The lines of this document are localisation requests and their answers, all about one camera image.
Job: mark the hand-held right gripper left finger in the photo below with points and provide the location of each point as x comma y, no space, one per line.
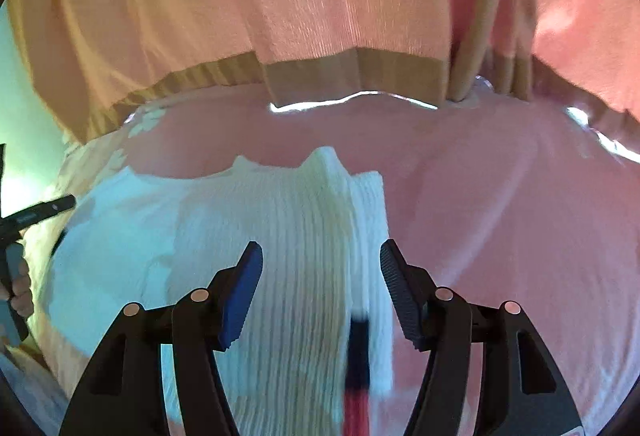
240,301

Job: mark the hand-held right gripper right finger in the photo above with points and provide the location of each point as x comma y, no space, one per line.
400,296

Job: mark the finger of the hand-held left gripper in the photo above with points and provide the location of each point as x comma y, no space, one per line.
37,215

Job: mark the white red black knit sweater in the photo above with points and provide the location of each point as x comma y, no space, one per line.
290,236

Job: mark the person's left hand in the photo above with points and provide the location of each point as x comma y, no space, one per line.
22,291

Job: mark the pink bed sheet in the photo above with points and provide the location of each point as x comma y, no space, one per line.
500,216

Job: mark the pink curtain with tan hem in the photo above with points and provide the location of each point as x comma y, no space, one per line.
250,1
565,1

